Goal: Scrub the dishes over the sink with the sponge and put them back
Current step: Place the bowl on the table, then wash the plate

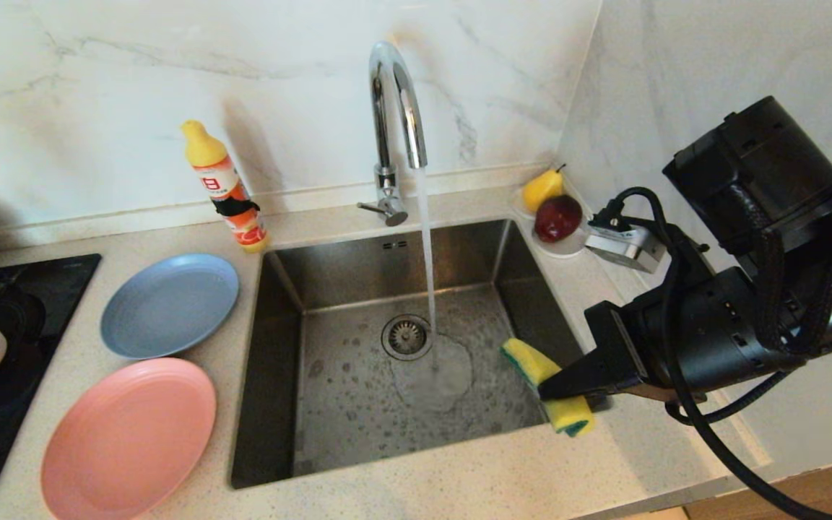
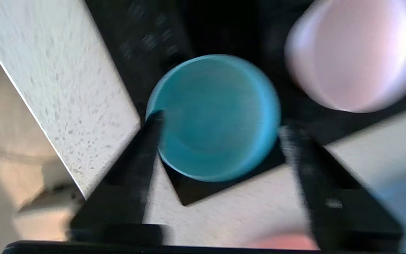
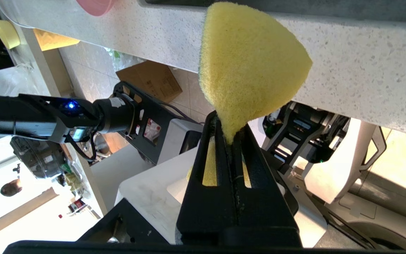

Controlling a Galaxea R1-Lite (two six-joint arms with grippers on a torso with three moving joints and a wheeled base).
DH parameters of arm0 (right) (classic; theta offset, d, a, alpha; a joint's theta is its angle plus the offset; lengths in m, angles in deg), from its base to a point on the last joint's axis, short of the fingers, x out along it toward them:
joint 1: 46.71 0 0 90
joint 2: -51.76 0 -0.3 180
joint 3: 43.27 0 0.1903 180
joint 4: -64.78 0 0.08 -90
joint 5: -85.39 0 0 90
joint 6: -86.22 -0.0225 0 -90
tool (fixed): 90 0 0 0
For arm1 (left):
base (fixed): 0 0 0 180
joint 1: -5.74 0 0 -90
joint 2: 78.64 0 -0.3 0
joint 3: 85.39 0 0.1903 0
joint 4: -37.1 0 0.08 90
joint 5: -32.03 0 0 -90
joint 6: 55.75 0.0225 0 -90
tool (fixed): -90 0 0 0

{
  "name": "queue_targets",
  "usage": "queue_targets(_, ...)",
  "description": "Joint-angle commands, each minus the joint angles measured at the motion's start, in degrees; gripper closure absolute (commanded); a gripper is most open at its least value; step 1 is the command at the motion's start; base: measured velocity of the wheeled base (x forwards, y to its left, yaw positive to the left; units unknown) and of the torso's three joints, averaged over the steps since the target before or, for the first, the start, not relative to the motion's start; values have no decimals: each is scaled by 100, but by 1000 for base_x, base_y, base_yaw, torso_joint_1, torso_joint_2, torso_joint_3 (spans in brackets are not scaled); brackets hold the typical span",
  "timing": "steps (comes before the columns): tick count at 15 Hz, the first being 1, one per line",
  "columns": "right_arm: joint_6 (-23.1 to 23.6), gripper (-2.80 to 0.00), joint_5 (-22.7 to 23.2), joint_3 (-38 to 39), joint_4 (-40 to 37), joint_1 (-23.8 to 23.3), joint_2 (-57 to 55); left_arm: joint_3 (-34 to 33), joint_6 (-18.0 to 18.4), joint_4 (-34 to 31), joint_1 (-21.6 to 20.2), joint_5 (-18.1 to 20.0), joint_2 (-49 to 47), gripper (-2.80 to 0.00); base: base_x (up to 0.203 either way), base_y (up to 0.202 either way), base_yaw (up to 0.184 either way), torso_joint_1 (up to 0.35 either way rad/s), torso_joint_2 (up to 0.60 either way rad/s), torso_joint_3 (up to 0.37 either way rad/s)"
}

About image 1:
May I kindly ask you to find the dark red apple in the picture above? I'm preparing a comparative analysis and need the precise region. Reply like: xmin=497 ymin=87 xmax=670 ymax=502
xmin=533 ymin=194 xmax=583 ymax=243

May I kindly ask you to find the round metal drain strainer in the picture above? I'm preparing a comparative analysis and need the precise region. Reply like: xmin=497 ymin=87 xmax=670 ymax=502
xmin=381 ymin=314 xmax=433 ymax=362

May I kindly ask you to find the yellow fish-shaped sponge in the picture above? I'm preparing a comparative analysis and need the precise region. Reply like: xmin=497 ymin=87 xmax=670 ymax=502
xmin=500 ymin=338 xmax=596 ymax=438

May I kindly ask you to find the black induction cooktop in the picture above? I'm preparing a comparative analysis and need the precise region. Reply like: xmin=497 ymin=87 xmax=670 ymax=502
xmin=0 ymin=254 xmax=101 ymax=520

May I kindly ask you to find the black braided right arm sleeve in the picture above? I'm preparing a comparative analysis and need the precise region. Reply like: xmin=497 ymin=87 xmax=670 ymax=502
xmin=665 ymin=173 xmax=832 ymax=427

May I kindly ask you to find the yellow pear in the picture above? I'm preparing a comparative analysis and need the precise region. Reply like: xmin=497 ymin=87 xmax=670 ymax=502
xmin=521 ymin=164 xmax=566 ymax=214

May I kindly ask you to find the stainless steel sink basin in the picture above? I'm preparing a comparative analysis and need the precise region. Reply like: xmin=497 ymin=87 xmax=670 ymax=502
xmin=228 ymin=219 xmax=613 ymax=490

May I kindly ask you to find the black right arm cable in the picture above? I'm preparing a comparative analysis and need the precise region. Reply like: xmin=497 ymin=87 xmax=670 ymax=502
xmin=607 ymin=186 xmax=832 ymax=520

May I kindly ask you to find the yellow-capped orange dish soap bottle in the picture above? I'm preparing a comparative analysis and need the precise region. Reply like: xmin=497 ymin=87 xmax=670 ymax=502
xmin=180 ymin=119 xmax=269 ymax=254

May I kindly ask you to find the blue-grey plate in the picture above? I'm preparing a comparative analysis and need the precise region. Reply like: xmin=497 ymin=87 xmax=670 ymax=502
xmin=100 ymin=253 xmax=240 ymax=360

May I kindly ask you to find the light wooden cabinet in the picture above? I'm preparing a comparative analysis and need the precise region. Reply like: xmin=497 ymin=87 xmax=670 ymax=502
xmin=683 ymin=455 xmax=832 ymax=520

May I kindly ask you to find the small white dish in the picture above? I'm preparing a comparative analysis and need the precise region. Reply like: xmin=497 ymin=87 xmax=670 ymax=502
xmin=508 ymin=188 xmax=590 ymax=258

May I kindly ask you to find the chrome gooseneck faucet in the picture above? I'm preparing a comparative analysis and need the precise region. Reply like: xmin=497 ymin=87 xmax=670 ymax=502
xmin=356 ymin=40 xmax=428 ymax=227

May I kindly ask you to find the pink plate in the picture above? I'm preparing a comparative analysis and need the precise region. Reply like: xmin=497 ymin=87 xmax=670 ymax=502
xmin=40 ymin=358 xmax=217 ymax=520

